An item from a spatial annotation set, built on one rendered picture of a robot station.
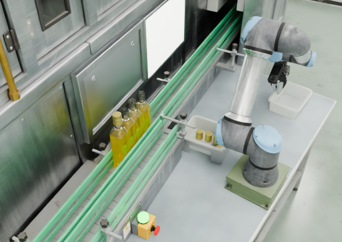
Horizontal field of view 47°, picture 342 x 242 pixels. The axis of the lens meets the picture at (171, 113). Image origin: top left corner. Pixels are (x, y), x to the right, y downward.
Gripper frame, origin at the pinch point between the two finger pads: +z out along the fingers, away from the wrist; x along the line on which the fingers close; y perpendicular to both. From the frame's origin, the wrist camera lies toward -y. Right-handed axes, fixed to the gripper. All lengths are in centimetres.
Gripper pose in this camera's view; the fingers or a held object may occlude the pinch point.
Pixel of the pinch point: (277, 92)
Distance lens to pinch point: 221.9
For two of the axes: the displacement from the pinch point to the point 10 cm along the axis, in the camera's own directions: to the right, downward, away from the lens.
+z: 1.0, 7.9, 6.1
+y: 5.5, -5.5, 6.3
